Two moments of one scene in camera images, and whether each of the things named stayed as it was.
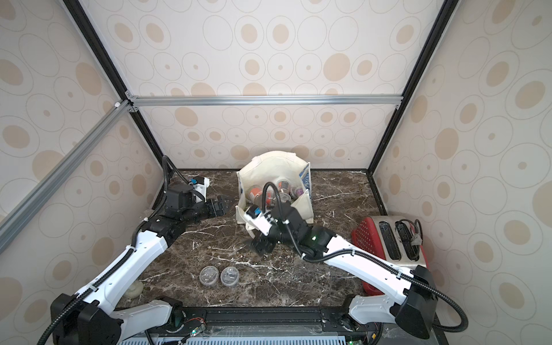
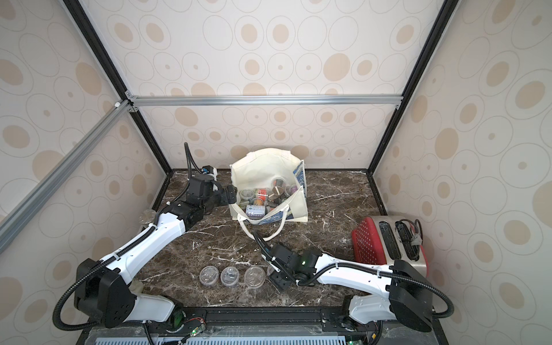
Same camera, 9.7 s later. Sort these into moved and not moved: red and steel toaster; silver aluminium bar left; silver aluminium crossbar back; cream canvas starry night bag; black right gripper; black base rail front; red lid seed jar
Moved: black right gripper; red lid seed jar; cream canvas starry night bag
Not moved: black base rail front; red and steel toaster; silver aluminium crossbar back; silver aluminium bar left
